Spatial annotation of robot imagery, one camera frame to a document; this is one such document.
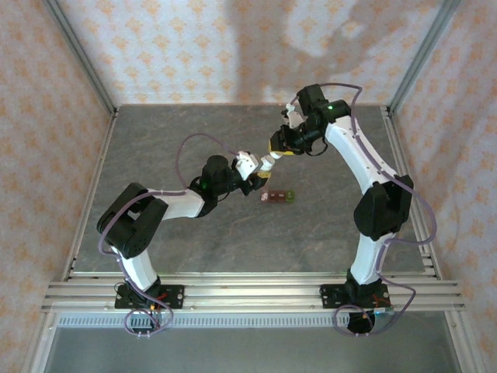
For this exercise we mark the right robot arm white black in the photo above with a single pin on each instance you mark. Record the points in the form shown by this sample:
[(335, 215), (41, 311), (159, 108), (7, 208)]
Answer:
[(349, 147)]

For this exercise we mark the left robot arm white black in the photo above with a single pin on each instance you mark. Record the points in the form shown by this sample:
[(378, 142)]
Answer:
[(178, 204)]

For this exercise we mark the brown block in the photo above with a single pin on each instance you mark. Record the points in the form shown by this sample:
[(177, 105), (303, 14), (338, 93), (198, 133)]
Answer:
[(279, 196)]

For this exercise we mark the wide slotted aluminium beam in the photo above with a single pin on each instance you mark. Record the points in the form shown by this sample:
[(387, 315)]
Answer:
[(252, 295)]

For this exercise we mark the grey metal sheet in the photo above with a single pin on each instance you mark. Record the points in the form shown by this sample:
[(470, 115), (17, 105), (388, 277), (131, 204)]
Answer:
[(252, 349)]

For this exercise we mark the small green circuit board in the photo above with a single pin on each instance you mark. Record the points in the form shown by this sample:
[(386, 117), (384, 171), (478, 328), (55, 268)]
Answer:
[(384, 312)]

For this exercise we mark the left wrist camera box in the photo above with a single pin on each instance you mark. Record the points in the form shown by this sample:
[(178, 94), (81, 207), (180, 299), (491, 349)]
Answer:
[(246, 165)]

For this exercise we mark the aluminium side rail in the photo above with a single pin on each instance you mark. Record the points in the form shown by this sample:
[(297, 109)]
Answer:
[(400, 155), (101, 155)]

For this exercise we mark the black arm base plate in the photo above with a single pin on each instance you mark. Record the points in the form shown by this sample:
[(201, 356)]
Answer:
[(330, 297), (174, 297)]

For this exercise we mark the aluminium frame post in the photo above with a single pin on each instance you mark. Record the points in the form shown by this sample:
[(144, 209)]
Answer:
[(423, 54), (80, 54)]

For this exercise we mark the aluminium frame bar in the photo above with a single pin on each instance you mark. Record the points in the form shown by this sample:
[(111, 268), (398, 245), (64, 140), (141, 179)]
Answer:
[(42, 342), (464, 342)]

